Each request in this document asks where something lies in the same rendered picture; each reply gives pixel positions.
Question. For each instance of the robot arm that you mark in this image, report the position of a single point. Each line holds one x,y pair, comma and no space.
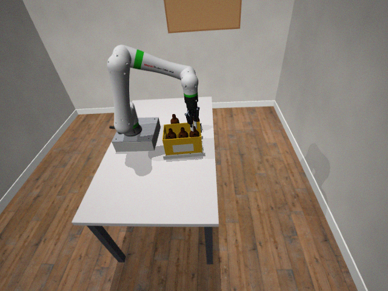
119,71

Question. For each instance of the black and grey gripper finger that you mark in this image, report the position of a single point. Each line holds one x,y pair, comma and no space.
196,116
189,118

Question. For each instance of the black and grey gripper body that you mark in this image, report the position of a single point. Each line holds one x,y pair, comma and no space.
191,108

